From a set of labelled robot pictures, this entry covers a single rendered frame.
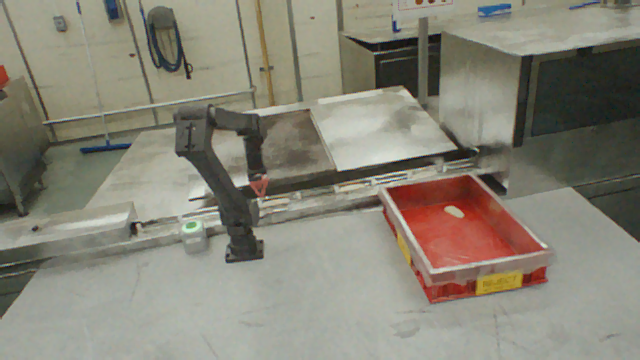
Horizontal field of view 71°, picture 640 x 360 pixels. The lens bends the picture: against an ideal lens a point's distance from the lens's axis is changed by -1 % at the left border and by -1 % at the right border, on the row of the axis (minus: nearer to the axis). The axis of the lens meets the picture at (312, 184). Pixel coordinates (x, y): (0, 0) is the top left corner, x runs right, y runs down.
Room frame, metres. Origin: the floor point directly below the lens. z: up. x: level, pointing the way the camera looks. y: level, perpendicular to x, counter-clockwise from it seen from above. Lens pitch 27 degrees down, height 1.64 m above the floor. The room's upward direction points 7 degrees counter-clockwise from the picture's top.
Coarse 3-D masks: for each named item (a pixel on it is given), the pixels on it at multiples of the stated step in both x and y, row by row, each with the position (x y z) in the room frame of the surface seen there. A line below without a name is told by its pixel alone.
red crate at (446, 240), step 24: (384, 216) 1.28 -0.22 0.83; (408, 216) 1.27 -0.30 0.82; (432, 216) 1.25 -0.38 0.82; (480, 216) 1.22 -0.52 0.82; (432, 240) 1.12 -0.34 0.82; (456, 240) 1.10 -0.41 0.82; (480, 240) 1.09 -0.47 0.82; (504, 240) 1.07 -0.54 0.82; (432, 264) 1.01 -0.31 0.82; (456, 264) 0.99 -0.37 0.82; (432, 288) 0.86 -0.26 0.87; (456, 288) 0.87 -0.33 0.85
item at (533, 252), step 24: (384, 192) 1.27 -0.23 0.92; (408, 192) 1.31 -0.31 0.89; (432, 192) 1.31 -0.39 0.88; (456, 192) 1.32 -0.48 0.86; (480, 192) 1.24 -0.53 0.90; (504, 216) 1.09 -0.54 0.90; (408, 240) 1.01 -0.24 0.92; (528, 240) 0.96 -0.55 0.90; (480, 264) 0.86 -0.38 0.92; (504, 264) 0.86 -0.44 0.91; (528, 264) 0.87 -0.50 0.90; (552, 264) 0.87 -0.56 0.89
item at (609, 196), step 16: (624, 176) 1.37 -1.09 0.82; (592, 192) 1.35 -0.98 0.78; (608, 192) 1.36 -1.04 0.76; (624, 192) 1.37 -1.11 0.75; (608, 208) 1.36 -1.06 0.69; (624, 208) 1.37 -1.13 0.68; (0, 224) 1.57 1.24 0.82; (624, 224) 1.38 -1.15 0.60; (32, 272) 1.21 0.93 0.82; (0, 288) 1.19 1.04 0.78; (16, 288) 1.20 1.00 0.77; (0, 304) 1.19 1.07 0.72
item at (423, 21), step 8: (424, 16) 2.38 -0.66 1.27; (424, 24) 2.37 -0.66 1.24; (424, 32) 2.38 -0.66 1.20; (424, 40) 2.38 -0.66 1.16; (424, 48) 2.38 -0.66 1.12; (424, 56) 2.38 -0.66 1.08; (424, 64) 2.38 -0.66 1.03; (424, 72) 2.38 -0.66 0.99; (424, 80) 2.38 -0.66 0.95; (424, 88) 2.38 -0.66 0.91; (424, 96) 2.38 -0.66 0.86
